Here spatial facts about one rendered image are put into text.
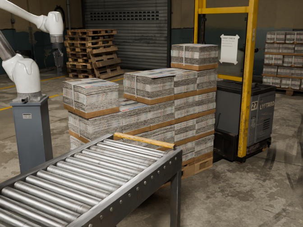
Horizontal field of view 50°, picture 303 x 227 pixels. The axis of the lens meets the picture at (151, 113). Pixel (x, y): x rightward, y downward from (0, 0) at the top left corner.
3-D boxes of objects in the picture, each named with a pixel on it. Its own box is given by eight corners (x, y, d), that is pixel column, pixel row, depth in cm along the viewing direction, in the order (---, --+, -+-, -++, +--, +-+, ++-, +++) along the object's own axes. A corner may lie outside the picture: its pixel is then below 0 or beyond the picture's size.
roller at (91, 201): (32, 182, 160) (31, 172, 158) (107, 208, 137) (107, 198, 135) (24, 186, 156) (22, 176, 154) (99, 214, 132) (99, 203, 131)
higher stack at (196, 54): (168, 162, 358) (170, 44, 323) (187, 155, 377) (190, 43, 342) (194, 174, 330) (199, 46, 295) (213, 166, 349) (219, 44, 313)
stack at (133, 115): (73, 198, 287) (66, 108, 264) (169, 162, 359) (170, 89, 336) (95, 217, 258) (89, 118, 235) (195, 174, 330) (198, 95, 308)
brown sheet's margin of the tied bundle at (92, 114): (76, 114, 245) (75, 108, 244) (108, 107, 263) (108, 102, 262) (86, 118, 233) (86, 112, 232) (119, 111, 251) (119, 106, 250)
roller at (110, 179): (61, 167, 176) (61, 158, 174) (133, 188, 153) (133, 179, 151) (54, 170, 172) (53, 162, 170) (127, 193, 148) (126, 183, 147)
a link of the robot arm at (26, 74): (19, 94, 210) (15, 61, 204) (13, 89, 225) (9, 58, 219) (44, 91, 219) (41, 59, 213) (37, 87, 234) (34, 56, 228)
